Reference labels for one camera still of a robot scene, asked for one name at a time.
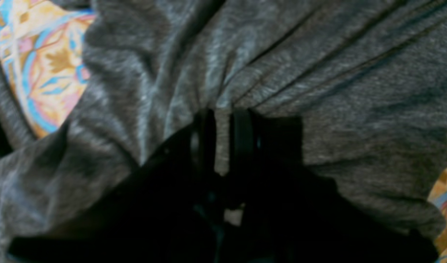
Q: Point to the patterned tablecloth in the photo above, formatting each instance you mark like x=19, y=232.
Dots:
x=44, y=65

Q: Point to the grey t-shirt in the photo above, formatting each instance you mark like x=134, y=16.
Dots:
x=237, y=131

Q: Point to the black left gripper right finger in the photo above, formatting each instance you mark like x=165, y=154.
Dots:
x=291, y=214

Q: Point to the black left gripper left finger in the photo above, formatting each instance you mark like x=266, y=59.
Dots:
x=153, y=216

